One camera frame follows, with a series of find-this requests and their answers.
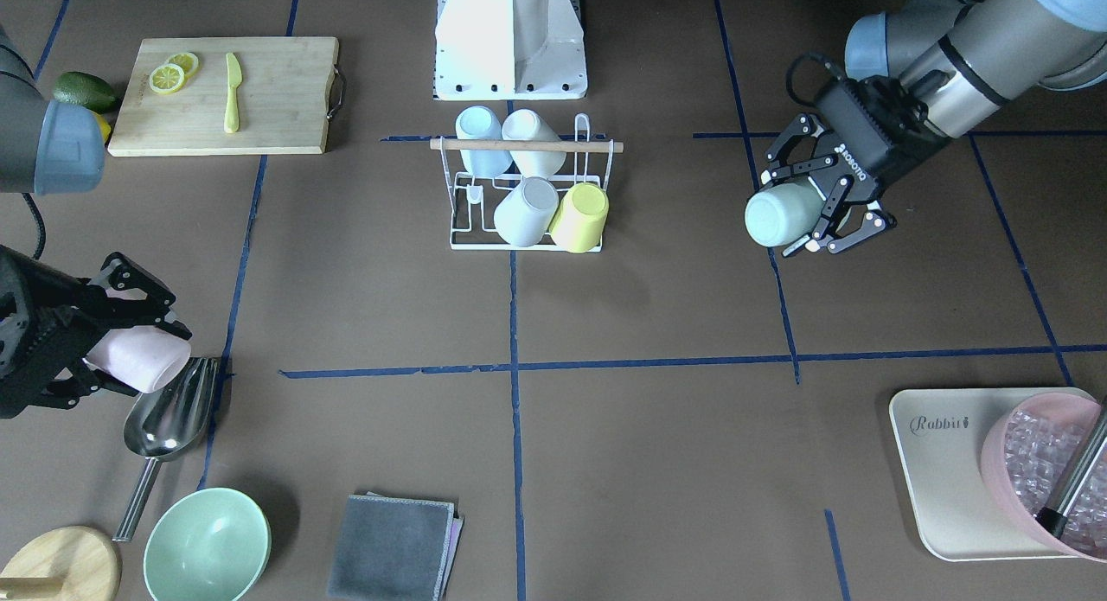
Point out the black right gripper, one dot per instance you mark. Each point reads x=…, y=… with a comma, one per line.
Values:
x=50, y=322

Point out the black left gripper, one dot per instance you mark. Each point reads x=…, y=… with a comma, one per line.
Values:
x=873, y=156

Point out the pink cup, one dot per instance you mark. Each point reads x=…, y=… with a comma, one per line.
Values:
x=144, y=357

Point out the mint green cup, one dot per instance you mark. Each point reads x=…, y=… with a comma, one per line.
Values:
x=780, y=215

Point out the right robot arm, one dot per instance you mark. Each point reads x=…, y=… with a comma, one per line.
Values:
x=49, y=147

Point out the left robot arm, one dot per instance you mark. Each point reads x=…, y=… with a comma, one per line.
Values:
x=912, y=82

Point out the yellow cup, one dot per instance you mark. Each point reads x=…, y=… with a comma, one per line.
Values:
x=579, y=222

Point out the white cup front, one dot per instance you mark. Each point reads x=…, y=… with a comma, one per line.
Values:
x=523, y=217

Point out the white cup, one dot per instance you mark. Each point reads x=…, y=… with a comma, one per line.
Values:
x=525, y=126
x=523, y=217

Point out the white cup back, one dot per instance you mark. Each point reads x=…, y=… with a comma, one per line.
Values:
x=525, y=126

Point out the light blue cup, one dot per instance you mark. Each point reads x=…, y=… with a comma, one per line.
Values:
x=481, y=123

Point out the steel scoop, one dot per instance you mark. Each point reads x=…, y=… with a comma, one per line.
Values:
x=164, y=424

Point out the whole yellow lemon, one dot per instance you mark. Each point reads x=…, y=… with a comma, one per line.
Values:
x=105, y=129

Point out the wooden mug tree stand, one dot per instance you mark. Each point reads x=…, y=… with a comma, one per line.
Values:
x=66, y=563

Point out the mint green bowl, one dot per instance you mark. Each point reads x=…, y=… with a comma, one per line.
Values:
x=211, y=545

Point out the green avocado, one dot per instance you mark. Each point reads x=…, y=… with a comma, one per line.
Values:
x=86, y=90

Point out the yellow plastic knife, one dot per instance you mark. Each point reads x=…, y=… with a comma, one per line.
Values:
x=234, y=80

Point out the lemon slice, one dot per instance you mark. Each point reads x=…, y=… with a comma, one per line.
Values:
x=167, y=78
x=188, y=61

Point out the cream plastic tray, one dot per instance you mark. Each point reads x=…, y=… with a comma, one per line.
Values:
x=941, y=438

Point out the bamboo cutting board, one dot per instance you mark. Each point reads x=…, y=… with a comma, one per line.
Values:
x=285, y=100

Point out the pink bowl with ice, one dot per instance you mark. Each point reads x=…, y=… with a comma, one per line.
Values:
x=1023, y=459

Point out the grey folded cloth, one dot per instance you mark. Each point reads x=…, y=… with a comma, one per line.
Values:
x=392, y=548

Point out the white wire cup holder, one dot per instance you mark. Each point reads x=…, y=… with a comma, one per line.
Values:
x=515, y=185

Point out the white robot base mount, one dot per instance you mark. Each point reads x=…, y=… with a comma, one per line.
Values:
x=502, y=50

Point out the metal ice scoop handle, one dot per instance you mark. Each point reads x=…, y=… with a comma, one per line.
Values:
x=1053, y=516

